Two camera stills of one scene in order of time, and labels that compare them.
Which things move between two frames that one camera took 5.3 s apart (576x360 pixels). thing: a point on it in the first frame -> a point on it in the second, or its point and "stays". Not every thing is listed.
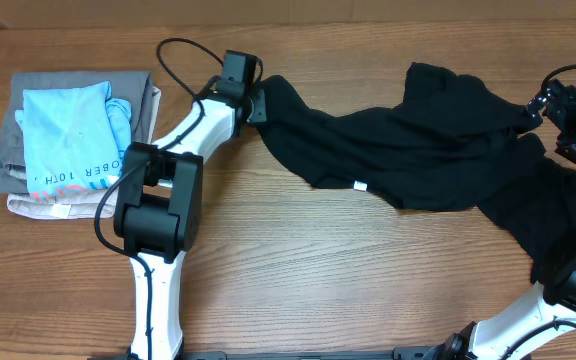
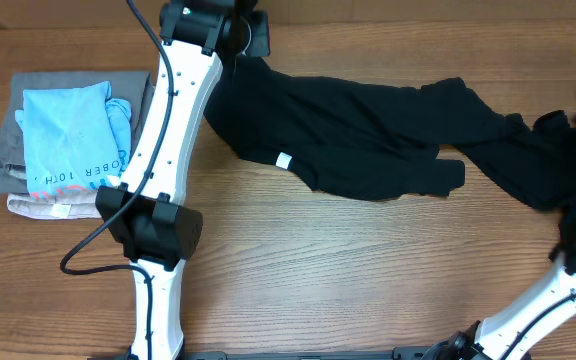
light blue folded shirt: x=74 y=136 stays
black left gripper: x=259 y=108 -> x=259 y=45
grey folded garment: x=132 y=86 stays
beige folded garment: x=86 y=204 stays
